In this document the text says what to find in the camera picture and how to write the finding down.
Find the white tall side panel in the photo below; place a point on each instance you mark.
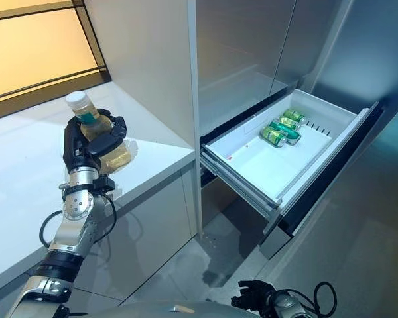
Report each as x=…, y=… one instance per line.
x=152, y=66

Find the grey robot torso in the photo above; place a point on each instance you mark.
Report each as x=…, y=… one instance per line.
x=179, y=309

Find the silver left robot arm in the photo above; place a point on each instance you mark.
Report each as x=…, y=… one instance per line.
x=73, y=215

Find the teal lying bottle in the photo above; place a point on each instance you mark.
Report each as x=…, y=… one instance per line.
x=287, y=130

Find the dark fridge drawer front panel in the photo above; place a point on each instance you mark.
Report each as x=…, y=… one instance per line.
x=331, y=175

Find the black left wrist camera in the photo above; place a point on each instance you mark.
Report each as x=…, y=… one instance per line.
x=103, y=184

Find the metal drawer slide rail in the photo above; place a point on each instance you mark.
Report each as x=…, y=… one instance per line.
x=238, y=189

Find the black framed window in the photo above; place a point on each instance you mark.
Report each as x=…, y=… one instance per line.
x=36, y=56

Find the clear bottle of yellow drink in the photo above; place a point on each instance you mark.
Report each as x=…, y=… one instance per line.
x=117, y=155

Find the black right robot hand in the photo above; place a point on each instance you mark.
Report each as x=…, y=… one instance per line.
x=252, y=296

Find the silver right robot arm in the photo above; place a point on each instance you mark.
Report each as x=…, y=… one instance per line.
x=288, y=304

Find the stainless steel fridge drawer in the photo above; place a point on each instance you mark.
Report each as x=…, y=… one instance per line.
x=242, y=225

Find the green drink can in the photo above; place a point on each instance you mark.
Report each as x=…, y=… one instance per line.
x=272, y=136
x=293, y=116

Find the white counter cabinet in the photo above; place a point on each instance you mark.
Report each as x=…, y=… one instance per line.
x=152, y=205

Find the white fridge drawer bin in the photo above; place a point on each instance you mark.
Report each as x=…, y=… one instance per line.
x=268, y=159

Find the stainless steel fridge door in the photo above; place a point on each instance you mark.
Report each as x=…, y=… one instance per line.
x=311, y=39
x=238, y=59

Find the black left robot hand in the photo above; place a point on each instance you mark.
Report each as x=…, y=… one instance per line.
x=74, y=149

